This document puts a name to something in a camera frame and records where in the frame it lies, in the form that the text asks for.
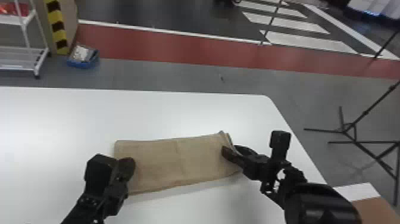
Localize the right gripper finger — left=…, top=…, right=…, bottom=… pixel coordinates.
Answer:
left=220, top=145, right=245, bottom=170
left=233, top=144, right=255, bottom=157

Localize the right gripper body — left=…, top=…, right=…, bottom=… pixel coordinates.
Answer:
left=241, top=151, right=273, bottom=183

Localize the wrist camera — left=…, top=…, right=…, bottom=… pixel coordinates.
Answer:
left=84, top=153, right=119, bottom=192
left=268, top=130, right=292, bottom=166

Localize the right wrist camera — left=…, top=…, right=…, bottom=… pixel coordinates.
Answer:
left=268, top=130, right=292, bottom=166

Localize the white wire rack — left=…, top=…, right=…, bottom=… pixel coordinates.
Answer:
left=0, top=0, right=51, bottom=79

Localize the yellow black striped post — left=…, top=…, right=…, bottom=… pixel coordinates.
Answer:
left=44, top=0, right=70, bottom=56

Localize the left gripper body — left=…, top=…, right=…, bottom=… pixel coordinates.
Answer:
left=100, top=179, right=130, bottom=218

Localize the blue basket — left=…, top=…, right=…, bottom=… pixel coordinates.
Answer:
left=65, top=43, right=101, bottom=70

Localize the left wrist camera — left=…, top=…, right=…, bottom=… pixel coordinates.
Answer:
left=84, top=153, right=119, bottom=192

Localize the beige towel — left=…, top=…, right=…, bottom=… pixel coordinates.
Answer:
left=113, top=130, right=244, bottom=195

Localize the black tripod stand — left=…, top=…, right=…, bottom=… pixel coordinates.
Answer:
left=304, top=79, right=400, bottom=208

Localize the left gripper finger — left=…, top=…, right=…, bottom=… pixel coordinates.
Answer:
left=114, top=157, right=137, bottom=188

